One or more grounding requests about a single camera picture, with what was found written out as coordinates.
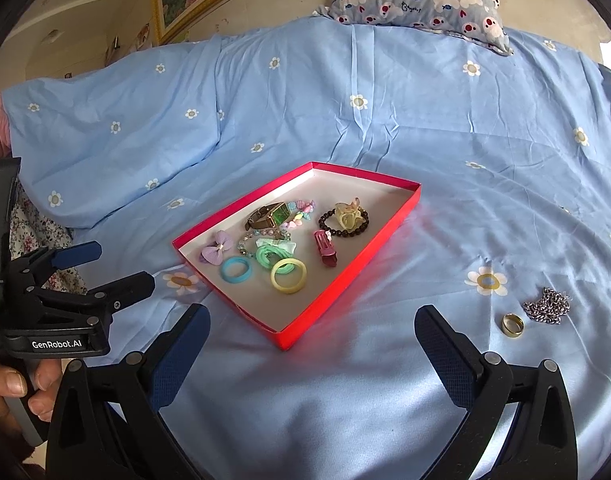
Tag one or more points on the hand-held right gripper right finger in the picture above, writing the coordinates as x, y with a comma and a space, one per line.
450, 360

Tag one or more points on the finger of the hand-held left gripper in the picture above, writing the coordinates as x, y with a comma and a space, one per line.
130, 285
78, 255

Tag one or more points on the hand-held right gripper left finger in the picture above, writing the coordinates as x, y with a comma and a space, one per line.
180, 365

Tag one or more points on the purple bow hair clip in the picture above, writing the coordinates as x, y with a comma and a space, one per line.
216, 250

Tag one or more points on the gold watch with green dial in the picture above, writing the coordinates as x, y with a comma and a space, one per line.
275, 216

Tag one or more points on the red cardboard box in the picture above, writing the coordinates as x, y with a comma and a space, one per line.
365, 220

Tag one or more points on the red hair clip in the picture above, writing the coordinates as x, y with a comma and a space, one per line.
325, 250

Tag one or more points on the yellow speckled hair claw clip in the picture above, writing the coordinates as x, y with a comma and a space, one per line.
348, 217

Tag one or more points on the person's left hand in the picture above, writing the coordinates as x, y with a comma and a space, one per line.
8, 385

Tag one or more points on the floral patterned cloth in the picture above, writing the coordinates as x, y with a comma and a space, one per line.
35, 230

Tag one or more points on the blue flowered bedsheet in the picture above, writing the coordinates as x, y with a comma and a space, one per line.
435, 135

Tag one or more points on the grey printed pillow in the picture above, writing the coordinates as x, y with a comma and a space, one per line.
410, 0

